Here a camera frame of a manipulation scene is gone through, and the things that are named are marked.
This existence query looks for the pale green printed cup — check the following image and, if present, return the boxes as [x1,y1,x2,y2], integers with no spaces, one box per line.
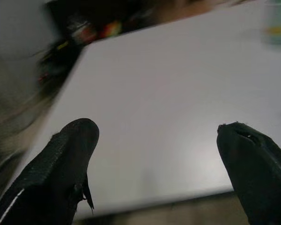
[259,0,281,46]

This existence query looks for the silver and red can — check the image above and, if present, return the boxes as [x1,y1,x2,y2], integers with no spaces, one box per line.
[67,17,96,45]

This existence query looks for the red and yellow package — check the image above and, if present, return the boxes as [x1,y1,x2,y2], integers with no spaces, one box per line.
[98,20,123,38]

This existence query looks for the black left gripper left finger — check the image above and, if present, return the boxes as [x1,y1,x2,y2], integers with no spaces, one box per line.
[0,118,100,225]

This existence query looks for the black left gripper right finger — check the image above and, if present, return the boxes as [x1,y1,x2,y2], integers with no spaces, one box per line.
[216,121,281,225]

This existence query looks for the dark cluttered shelf unit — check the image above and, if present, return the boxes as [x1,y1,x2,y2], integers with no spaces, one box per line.
[35,0,202,87]

